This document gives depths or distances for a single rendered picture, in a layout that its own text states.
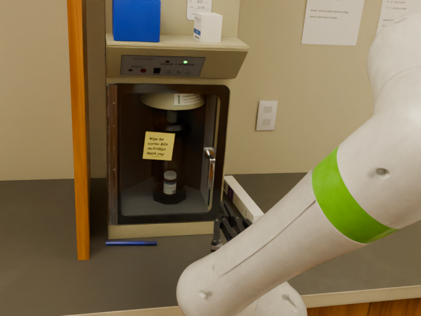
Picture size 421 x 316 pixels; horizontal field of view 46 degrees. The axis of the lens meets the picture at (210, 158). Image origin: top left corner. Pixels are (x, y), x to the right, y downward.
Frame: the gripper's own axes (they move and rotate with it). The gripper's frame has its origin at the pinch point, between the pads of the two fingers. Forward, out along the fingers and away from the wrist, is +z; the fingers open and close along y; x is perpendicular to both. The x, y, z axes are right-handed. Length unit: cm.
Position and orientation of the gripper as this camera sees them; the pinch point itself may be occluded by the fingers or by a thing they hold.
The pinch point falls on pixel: (225, 214)
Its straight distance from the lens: 115.9
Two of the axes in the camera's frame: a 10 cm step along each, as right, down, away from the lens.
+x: -0.7, 9.2, 3.8
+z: -2.1, -3.9, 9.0
